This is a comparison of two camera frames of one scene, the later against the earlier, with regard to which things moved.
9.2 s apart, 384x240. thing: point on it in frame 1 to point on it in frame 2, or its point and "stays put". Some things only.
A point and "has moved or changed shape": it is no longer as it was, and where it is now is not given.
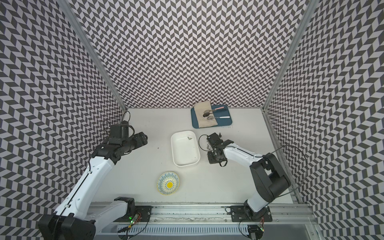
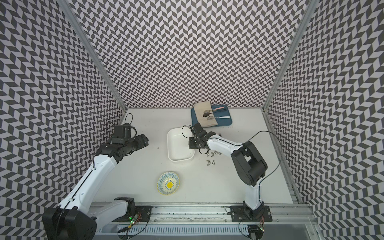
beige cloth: x=199 y=108 stays put
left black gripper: x=140 y=139 stays put
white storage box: x=185 y=148 has moved or changed shape
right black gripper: x=211 y=161 to x=191 y=144
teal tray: x=223 y=114 stays put
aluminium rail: x=285 y=213 stays put
